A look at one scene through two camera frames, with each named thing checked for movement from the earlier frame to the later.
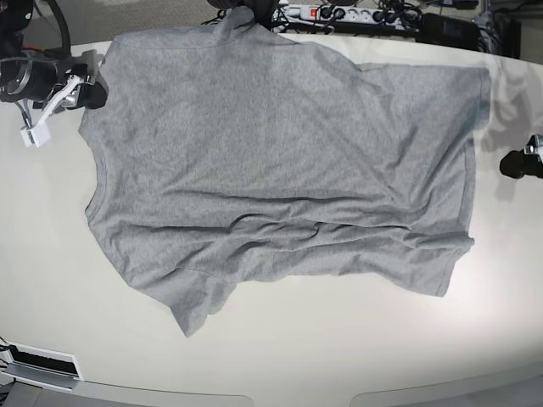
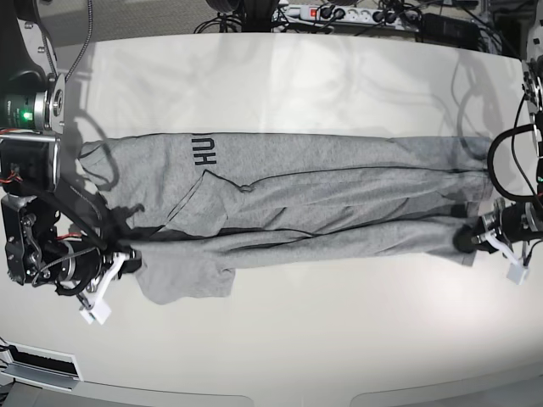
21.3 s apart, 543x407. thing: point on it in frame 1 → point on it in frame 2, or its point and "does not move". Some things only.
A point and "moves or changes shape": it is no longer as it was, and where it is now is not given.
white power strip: [348, 15] does not move
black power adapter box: [448, 30] does not move
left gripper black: [36, 80] → [73, 263]
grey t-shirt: [246, 148] moves or changes shape
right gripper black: [515, 164] → [517, 221]
